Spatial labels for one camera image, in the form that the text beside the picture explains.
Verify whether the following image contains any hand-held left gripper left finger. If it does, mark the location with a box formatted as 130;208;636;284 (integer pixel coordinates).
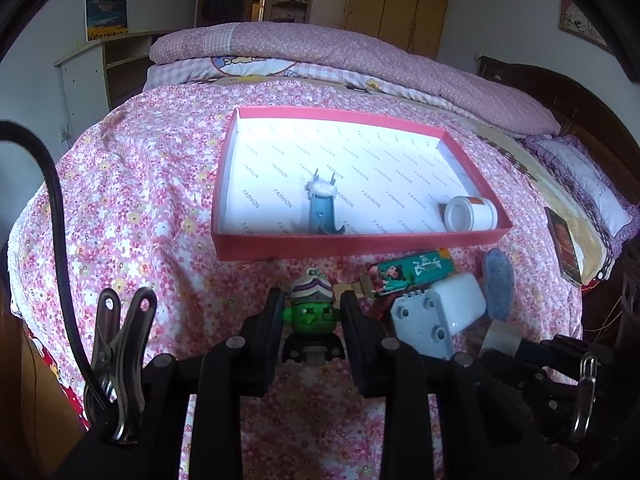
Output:
145;287;287;480

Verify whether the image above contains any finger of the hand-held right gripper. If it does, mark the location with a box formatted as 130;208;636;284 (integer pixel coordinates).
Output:
480;347;556;403
515;337;588;381

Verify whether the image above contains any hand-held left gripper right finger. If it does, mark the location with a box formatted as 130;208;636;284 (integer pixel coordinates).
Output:
340;290;482;480

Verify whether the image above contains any green toy figure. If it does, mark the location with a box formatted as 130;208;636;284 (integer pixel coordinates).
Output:
281;267;347;366

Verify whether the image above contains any translucent tape roll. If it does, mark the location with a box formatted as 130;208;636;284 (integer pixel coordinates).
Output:
477;320;523;358

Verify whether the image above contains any pink cardboard box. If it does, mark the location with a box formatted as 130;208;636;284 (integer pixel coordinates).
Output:
210;106;513;262

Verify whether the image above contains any green toothpaste box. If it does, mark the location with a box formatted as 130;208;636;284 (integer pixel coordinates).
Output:
361;249;457;301

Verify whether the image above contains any blue correction tape dispenser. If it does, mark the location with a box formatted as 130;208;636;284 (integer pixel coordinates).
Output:
481;248;516;322

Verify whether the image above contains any white and grey power adapter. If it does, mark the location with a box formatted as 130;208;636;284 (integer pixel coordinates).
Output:
390;272;488;360

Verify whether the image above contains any blue plastic hook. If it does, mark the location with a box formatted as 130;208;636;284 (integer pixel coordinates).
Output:
302;167;351;237

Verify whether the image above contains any metal spring clip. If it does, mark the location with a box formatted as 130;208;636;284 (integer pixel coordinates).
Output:
572;352;601;441
84;287;157;446

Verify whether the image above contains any white jar with orange label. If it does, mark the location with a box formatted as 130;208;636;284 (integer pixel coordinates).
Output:
442;195;498;233

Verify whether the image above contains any yellow cartoon bed sheet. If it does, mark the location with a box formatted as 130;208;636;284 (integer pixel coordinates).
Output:
465;115;616;281

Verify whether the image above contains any purple frilled pillow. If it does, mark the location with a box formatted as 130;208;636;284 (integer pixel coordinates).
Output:
522;135;640;256

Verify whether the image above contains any pink floral bed sheet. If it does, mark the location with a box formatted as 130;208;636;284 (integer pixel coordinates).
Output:
10;80;586;480

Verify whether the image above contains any red patterned cloth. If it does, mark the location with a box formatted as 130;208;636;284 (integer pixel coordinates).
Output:
25;335;91;431

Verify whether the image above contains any folded cartoon blanket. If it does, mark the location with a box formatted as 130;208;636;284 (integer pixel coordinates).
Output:
142;55;451;106

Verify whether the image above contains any dark wooden headboard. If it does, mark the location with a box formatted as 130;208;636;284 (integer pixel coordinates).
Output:
477;55;640;211

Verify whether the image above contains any folded pink quilt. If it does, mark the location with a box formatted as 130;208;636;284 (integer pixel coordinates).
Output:
149;22;561;137

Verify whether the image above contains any white shelf desk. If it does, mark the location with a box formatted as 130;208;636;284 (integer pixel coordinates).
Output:
54;30;176;133

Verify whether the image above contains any wooden wardrobe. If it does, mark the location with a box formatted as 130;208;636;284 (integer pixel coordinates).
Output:
310;0;453;61

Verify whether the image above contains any black cable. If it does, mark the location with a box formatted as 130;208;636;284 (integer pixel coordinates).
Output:
0;120;113;411

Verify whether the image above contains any framed wall picture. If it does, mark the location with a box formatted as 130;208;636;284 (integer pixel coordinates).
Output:
557;0;613;53

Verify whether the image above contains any blue and yellow wall poster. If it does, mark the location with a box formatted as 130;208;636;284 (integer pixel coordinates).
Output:
85;0;128;42

